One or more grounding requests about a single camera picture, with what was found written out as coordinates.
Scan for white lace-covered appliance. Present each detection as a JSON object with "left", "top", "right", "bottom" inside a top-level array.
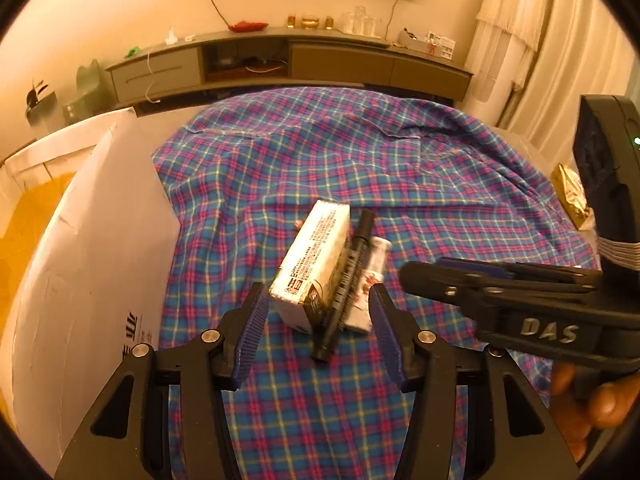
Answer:
[{"left": 462, "top": 0, "right": 552, "bottom": 127}]

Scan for long grey tv cabinet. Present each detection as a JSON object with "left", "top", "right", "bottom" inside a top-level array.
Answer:
[{"left": 105, "top": 29, "right": 475, "bottom": 112}]

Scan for black marker pen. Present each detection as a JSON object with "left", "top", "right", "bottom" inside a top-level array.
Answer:
[{"left": 311, "top": 209, "right": 377, "bottom": 364}]

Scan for gold foil packet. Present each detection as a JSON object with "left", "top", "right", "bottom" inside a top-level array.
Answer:
[{"left": 550, "top": 162, "right": 596, "bottom": 231}]

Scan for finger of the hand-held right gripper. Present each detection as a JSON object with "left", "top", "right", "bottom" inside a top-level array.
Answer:
[
  {"left": 437, "top": 256, "right": 602, "bottom": 281},
  {"left": 400, "top": 260, "right": 603, "bottom": 307}
]

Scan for white hanging cable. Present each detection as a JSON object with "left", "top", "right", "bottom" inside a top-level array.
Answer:
[{"left": 144, "top": 52, "right": 161, "bottom": 104}]

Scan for cables inside cabinet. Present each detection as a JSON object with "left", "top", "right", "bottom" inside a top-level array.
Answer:
[{"left": 244, "top": 57, "right": 289, "bottom": 74}]

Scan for thin wall cable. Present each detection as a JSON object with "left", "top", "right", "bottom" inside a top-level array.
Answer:
[
  {"left": 203, "top": 0, "right": 236, "bottom": 29},
  {"left": 384, "top": 0, "right": 401, "bottom": 41}
]

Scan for green plastic chair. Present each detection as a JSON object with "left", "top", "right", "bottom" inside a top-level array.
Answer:
[{"left": 62, "top": 58, "right": 114, "bottom": 121}]

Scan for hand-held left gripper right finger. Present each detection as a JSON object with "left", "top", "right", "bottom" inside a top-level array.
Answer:
[{"left": 369, "top": 282, "right": 581, "bottom": 480}]

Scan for white cardboard box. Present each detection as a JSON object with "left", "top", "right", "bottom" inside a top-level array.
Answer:
[{"left": 0, "top": 106, "right": 183, "bottom": 479}]

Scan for white packet with red print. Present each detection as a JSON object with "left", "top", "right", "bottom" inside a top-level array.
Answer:
[{"left": 345, "top": 238, "right": 394, "bottom": 334}]

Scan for white and red box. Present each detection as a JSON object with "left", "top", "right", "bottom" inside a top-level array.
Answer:
[{"left": 424, "top": 32, "right": 456, "bottom": 59}]

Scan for person's right hand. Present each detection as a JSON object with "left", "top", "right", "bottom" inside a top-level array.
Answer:
[{"left": 550, "top": 362, "right": 640, "bottom": 463}]

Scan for beige tissue box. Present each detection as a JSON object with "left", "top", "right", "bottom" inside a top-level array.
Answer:
[{"left": 398, "top": 27, "right": 426, "bottom": 50}]

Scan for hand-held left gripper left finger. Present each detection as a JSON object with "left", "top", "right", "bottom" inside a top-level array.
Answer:
[{"left": 54, "top": 281, "right": 271, "bottom": 480}]

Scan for small white carton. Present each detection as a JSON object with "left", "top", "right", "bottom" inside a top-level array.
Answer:
[{"left": 269, "top": 199, "right": 354, "bottom": 334}]

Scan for cream curtain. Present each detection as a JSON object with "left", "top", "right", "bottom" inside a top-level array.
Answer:
[{"left": 500, "top": 0, "right": 640, "bottom": 162}]

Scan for cluster of clear glass cups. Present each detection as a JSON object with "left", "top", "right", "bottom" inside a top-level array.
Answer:
[{"left": 339, "top": 5, "right": 386, "bottom": 39}]

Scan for blue plaid cloth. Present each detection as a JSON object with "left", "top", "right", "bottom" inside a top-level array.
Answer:
[{"left": 150, "top": 86, "right": 602, "bottom": 480}]

